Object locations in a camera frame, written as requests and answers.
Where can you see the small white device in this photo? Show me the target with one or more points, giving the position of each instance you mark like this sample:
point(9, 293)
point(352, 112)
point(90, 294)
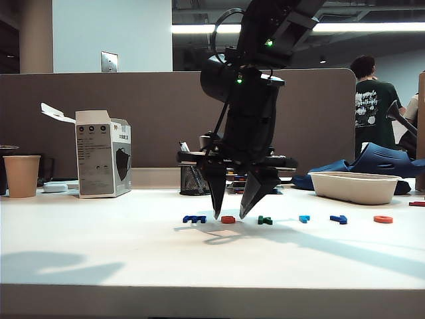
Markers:
point(54, 188)

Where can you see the cardboard box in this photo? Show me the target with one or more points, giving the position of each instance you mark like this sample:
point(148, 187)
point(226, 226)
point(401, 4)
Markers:
point(421, 133)

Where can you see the grey funnel shaped tool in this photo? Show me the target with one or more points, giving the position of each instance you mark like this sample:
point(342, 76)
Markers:
point(403, 120)

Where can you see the metal wall switch plate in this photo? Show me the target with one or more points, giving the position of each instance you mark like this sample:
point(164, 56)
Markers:
point(109, 62)

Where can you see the brown paper cup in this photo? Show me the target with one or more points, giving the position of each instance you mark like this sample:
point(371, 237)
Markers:
point(21, 177)

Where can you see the letter magnet pack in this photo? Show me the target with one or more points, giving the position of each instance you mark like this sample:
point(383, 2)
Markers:
point(232, 172)
point(234, 178)
point(236, 185)
point(234, 191)

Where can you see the brown desk partition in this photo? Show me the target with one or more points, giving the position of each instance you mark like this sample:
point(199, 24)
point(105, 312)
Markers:
point(133, 109)

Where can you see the orange letter O magnet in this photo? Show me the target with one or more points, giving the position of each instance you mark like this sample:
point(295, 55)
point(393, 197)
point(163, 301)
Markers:
point(229, 219)
point(377, 219)

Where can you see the dark drinking glass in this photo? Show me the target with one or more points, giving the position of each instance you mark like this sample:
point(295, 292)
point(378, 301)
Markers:
point(46, 169)

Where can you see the black and white pen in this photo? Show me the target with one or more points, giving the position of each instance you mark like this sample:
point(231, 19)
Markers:
point(183, 147)

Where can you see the red letter magnet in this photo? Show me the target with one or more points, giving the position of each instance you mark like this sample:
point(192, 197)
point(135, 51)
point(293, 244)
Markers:
point(417, 203)

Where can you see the blue foam clog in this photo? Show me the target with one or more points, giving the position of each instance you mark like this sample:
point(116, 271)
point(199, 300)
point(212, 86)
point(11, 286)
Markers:
point(332, 166)
point(382, 159)

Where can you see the person in dark green shirt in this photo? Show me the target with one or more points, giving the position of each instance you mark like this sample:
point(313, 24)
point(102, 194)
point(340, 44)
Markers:
point(375, 106)

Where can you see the long ceiling light strip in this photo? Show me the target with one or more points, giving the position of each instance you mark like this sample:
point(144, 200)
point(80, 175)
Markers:
point(192, 29)

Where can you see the white oval paper bowl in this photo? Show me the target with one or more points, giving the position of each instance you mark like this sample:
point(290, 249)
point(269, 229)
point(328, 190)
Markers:
point(352, 190)

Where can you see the dark blue letter Y magnet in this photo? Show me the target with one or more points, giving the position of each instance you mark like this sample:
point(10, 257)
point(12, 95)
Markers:
point(336, 218)

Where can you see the black mesh pen holder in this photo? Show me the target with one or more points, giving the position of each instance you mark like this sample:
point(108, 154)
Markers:
point(191, 181)

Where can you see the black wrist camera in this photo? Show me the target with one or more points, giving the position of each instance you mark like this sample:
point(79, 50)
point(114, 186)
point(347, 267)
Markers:
point(206, 139)

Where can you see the dark blue letter M magnet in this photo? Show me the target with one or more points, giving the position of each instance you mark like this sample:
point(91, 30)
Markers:
point(194, 219)

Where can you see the light blue letter magnet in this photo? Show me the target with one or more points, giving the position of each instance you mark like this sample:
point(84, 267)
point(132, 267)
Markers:
point(303, 218)

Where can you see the green letter K magnet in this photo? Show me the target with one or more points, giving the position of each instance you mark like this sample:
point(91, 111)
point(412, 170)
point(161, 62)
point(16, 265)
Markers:
point(262, 219)

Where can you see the grey face mask box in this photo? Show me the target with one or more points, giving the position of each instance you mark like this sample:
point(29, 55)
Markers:
point(94, 159)

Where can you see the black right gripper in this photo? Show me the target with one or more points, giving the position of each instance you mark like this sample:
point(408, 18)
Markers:
point(252, 126)

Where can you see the person in beige shirt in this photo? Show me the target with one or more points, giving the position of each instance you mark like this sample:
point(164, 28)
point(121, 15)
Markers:
point(411, 106)

